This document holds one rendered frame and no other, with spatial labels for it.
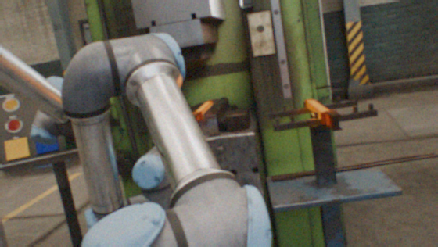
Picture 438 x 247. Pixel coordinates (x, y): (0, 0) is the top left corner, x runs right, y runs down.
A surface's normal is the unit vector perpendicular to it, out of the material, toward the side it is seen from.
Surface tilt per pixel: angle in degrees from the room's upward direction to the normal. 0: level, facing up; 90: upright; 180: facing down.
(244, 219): 53
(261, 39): 90
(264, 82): 90
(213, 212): 35
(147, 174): 90
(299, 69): 90
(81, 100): 110
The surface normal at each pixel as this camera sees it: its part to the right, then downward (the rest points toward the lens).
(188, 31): -0.14, 0.21
